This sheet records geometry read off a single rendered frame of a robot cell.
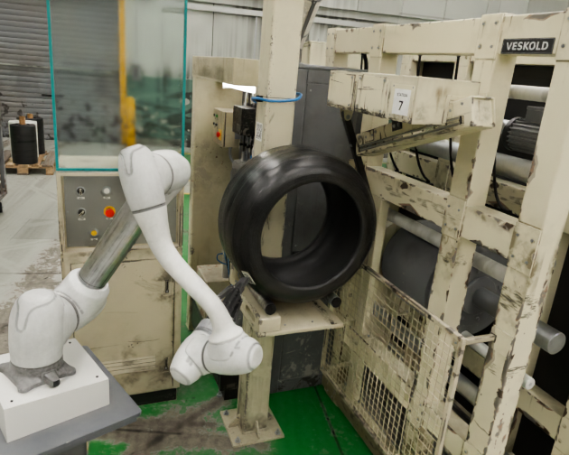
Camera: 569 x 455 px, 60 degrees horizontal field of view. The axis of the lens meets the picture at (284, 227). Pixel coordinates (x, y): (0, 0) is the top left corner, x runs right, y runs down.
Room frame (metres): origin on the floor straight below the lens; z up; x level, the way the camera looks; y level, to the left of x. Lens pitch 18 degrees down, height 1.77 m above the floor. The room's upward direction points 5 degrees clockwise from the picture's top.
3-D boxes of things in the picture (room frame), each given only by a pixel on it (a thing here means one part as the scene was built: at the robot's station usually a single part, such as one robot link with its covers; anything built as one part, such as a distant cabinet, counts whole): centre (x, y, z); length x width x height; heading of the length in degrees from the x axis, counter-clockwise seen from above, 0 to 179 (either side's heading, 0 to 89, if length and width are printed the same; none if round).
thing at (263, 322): (1.86, 0.09, 0.84); 0.36 x 0.09 x 0.06; 23
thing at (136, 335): (2.35, 0.82, 0.63); 0.56 x 0.41 x 1.27; 113
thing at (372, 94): (1.91, -0.36, 1.71); 0.61 x 0.25 x 0.15; 23
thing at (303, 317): (1.91, -0.04, 0.80); 0.37 x 0.36 x 0.02; 113
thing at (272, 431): (2.14, 0.08, 0.02); 0.27 x 0.27 x 0.04; 23
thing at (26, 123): (7.52, 4.04, 0.38); 1.20 x 0.80 x 0.76; 21
